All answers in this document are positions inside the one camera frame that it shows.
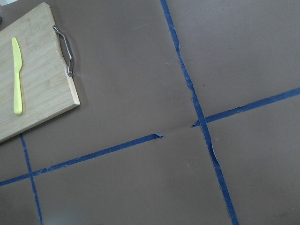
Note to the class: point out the wooden cutting board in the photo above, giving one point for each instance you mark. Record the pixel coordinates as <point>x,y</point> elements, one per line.
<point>47,90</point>

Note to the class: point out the yellow plastic knife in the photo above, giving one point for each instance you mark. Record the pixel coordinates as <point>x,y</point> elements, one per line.
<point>17,58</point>

